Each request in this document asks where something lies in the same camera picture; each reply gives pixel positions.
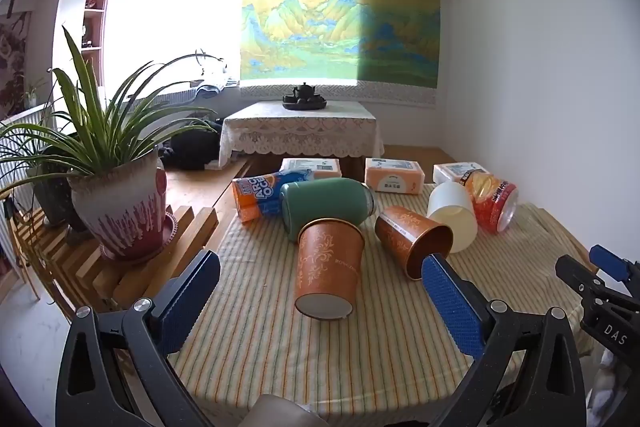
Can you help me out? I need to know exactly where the plant in dark pot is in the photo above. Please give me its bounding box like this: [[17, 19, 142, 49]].
[[0, 107, 88, 233]]

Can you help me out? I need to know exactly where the white orange tissue pack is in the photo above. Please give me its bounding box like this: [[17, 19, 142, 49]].
[[279, 157, 344, 181], [432, 161, 489, 186], [364, 157, 426, 196]]

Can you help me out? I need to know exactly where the landscape painting roller blind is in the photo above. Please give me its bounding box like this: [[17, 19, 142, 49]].
[[239, 0, 442, 108]]

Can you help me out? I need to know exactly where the wooden slatted stand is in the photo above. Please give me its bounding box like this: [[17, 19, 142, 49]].
[[9, 202, 221, 324]]

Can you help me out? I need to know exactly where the low table with lace cloth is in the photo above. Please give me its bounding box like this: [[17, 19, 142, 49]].
[[218, 101, 386, 170]]

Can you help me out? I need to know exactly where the orange snack can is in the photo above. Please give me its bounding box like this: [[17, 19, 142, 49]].
[[464, 170, 520, 236]]

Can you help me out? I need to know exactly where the plant in white red pot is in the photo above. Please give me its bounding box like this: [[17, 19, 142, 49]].
[[0, 24, 221, 263]]

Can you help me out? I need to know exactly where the orange patterned paper cup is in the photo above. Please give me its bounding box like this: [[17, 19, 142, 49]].
[[294, 217, 366, 321], [374, 205, 454, 282]]

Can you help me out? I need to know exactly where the white wall shelf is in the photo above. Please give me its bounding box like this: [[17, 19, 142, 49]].
[[52, 0, 111, 92]]

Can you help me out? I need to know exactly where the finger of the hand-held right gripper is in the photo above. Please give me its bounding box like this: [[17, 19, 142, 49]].
[[589, 245, 640, 289], [555, 254, 640, 314]]

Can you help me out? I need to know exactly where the orange blue snack packet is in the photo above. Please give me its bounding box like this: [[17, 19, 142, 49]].
[[231, 169, 317, 224]]

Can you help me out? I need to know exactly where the floral wall picture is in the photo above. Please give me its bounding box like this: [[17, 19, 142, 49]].
[[0, 9, 33, 120]]

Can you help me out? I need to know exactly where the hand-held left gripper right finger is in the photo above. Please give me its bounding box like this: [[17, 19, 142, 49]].
[[421, 254, 589, 427]]

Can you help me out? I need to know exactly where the green cup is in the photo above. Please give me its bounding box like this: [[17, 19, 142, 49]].
[[279, 178, 377, 244]]

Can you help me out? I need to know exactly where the black bag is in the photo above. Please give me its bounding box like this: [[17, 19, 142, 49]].
[[157, 119, 223, 170]]

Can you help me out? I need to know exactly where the white plastic cup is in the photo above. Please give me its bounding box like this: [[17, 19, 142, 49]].
[[426, 181, 479, 254]]

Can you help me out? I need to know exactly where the round wooden table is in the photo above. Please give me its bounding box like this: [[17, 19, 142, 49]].
[[520, 202, 600, 269]]

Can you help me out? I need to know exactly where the folded cloth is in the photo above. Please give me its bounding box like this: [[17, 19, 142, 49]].
[[195, 77, 240, 98]]

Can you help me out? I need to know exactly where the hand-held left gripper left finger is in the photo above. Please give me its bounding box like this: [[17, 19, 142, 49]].
[[55, 250, 221, 427]]

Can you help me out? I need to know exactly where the black tea set on tray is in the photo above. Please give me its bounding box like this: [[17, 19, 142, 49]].
[[282, 82, 328, 112]]

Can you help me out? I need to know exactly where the orchid plant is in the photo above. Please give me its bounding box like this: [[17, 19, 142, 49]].
[[192, 48, 230, 80]]

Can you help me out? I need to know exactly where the white radiator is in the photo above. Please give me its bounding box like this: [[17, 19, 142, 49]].
[[0, 102, 63, 148]]

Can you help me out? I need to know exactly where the white patterned cloth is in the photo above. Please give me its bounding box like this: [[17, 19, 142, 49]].
[[586, 347, 640, 427]]

